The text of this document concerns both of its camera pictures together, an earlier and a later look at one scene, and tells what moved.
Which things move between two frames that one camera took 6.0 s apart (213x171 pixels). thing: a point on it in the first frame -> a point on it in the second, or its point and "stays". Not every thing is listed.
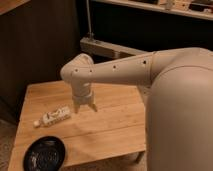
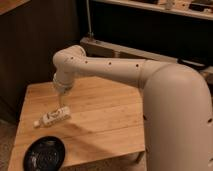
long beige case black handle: [106, 49] stays
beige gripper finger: [93, 105] -> [61, 101]
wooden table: [115, 128] stays
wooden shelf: [202, 9] stays
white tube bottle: [57, 115] stays
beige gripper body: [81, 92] -> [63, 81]
